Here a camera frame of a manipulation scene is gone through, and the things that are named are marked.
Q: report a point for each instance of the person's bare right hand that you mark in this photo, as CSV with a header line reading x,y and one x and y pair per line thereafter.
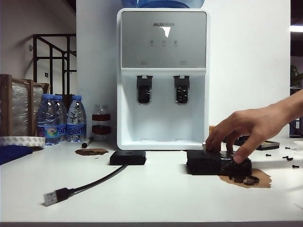
x,y
255,125

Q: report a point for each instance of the silver USB flash drive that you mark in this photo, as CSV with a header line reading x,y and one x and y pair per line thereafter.
x,y
204,146

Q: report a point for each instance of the black sponge block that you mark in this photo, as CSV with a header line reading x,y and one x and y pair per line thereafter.
x,y
201,164

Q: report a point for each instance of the person's bare right forearm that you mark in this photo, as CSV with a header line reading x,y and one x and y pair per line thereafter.
x,y
296,106

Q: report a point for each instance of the black sponge scrap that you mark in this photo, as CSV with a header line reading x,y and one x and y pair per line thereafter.
x,y
252,180

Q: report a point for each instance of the black USB hub box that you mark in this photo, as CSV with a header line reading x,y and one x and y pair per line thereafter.
x,y
127,158

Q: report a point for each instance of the black soldering iron stand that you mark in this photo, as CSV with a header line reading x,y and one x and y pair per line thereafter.
x,y
270,145

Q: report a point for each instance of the copper-coloured metal cylinder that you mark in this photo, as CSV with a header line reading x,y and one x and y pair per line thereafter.
x,y
210,128

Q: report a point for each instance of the large torn brown cardboard scrap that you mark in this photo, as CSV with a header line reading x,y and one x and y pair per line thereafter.
x,y
262,176

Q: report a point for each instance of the black dispenser tap paddle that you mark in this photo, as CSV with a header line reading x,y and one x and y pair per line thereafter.
x,y
144,92
181,92

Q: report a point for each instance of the white AUX water dispenser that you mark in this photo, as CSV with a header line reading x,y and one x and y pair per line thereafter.
x,y
163,123

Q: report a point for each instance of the fluorescent ceiling light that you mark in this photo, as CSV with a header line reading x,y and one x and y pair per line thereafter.
x,y
297,28

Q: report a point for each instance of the blue water jug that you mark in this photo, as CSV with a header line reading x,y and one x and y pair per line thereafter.
x,y
163,3

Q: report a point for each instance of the glass jar, red bands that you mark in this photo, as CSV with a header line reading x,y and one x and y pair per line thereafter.
x,y
101,117

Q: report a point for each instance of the round brown cardboard scrap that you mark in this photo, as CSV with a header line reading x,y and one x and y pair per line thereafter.
x,y
91,152

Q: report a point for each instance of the black marker pen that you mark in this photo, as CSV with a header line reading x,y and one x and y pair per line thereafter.
x,y
86,142

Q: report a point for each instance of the water bottle, Ganten label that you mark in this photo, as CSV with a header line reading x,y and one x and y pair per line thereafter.
x,y
76,118

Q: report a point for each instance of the clear water bottle, blue cap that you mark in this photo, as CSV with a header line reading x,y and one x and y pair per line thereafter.
x,y
62,113

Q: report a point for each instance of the water bottle, rainbow label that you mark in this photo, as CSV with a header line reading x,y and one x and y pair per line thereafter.
x,y
47,118

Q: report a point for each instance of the white double-sided tape roll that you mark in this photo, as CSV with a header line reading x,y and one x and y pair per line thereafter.
x,y
23,141

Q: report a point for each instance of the blue cloth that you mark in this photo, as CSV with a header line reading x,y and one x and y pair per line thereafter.
x,y
11,153

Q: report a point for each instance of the wooden frame with plastic wrap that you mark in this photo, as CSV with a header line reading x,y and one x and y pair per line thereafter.
x,y
20,106

